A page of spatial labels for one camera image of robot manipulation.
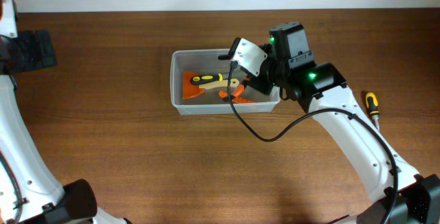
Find orange long nose pliers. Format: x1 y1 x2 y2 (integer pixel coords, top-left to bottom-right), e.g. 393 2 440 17
232 76 250 98

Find metal file yellow black handle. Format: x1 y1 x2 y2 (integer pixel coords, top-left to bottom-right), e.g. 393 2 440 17
190 74 229 85

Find clear plastic container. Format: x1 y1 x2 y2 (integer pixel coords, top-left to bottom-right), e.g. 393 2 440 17
170 49 281 115

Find red scraper wooden handle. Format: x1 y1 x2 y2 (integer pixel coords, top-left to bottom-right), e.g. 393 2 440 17
182 71 239 100

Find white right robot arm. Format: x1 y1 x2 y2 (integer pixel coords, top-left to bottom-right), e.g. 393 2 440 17
236 22 439 223

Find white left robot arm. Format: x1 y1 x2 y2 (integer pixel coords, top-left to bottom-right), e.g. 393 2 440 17
1 0 128 224

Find yellow black screwdriver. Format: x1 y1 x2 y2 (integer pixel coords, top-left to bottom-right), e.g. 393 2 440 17
365 92 380 131

